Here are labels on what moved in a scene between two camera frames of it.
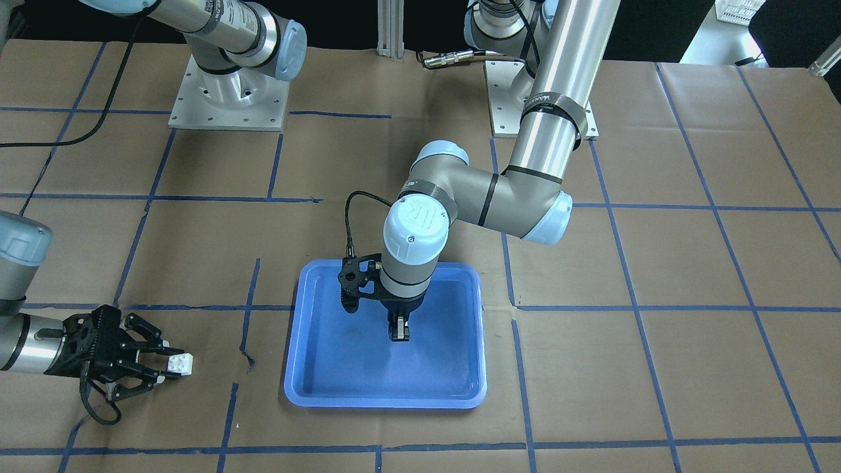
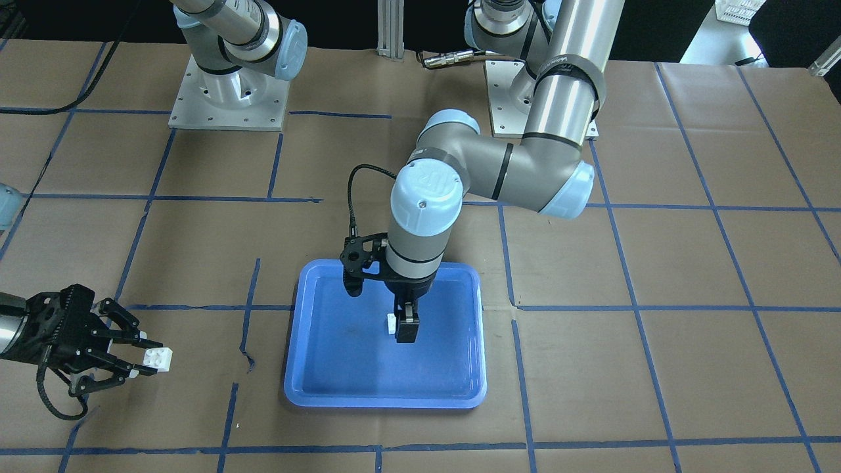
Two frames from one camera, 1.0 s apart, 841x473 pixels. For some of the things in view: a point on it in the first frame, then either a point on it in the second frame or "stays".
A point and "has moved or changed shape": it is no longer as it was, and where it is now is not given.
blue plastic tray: [338, 359] stays
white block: [181, 363] has moved or changed shape
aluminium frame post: [390, 28] stays
